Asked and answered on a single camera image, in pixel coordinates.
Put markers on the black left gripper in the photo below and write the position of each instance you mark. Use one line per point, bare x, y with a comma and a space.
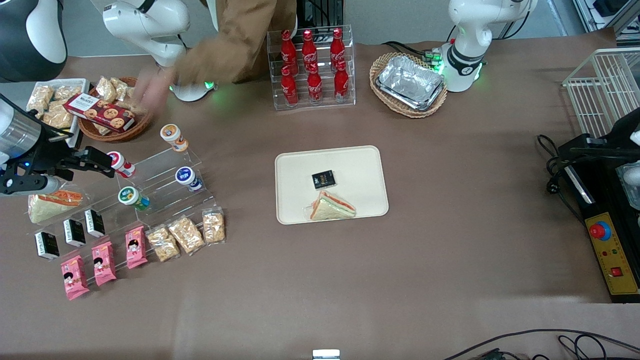
618, 136

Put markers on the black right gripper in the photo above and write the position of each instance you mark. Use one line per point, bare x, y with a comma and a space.
51, 153

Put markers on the green gum bottle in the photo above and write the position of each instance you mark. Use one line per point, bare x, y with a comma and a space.
131, 197

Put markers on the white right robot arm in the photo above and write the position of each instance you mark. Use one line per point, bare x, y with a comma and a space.
145, 22

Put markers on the brown-sleeved person forearm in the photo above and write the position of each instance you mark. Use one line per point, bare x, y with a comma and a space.
235, 42

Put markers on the red gum bottle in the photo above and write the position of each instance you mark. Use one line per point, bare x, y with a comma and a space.
120, 164

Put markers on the orange gum bottle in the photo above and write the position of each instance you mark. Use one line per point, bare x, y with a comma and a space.
173, 136

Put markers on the blue gum bottle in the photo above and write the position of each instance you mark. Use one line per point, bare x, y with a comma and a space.
187, 177

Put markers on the aluminium foil tray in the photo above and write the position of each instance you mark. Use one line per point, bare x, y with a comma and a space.
410, 82

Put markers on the cream plastic tray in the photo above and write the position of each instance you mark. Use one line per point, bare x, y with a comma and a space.
360, 175

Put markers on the bare person hand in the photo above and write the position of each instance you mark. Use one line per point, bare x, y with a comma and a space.
156, 87

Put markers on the white rectangular bin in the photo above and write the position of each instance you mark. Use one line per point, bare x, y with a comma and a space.
75, 135

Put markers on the dark brown wicker basket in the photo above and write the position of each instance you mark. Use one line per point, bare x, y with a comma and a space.
132, 131

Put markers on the red cookie box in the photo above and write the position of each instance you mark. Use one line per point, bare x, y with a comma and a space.
100, 112

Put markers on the black Face tissue packet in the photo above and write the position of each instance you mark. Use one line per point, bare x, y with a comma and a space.
95, 223
75, 233
47, 245
323, 180

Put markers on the clear-wrapped rice cracker packet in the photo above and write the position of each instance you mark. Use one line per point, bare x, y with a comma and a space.
122, 87
40, 98
213, 226
186, 235
67, 93
162, 244
106, 89
57, 117

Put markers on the wrapped triangle sandwich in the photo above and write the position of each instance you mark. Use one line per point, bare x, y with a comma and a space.
332, 207
47, 207

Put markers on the clear acrylic stepped stand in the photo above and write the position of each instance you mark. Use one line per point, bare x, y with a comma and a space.
165, 210

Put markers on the pink cartoon snack packet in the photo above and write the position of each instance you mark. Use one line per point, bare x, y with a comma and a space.
136, 247
74, 277
103, 263

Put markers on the red emergency stop button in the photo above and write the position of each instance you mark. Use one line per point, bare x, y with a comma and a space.
599, 230

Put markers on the metal equipment shelf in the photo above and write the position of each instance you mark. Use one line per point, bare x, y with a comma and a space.
607, 15

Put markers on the black yellow control box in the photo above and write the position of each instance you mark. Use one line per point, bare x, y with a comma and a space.
615, 265

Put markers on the red cola bottle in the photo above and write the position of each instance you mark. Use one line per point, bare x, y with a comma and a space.
337, 47
341, 82
314, 87
288, 87
309, 48
286, 49

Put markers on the light tan wicker basket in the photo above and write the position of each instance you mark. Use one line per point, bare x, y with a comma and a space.
382, 95

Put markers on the clear acrylic bottle rack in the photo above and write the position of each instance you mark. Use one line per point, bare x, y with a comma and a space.
345, 97

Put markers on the small white box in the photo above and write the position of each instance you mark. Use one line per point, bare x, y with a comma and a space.
326, 355

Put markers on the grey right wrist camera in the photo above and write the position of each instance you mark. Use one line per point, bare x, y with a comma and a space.
46, 184

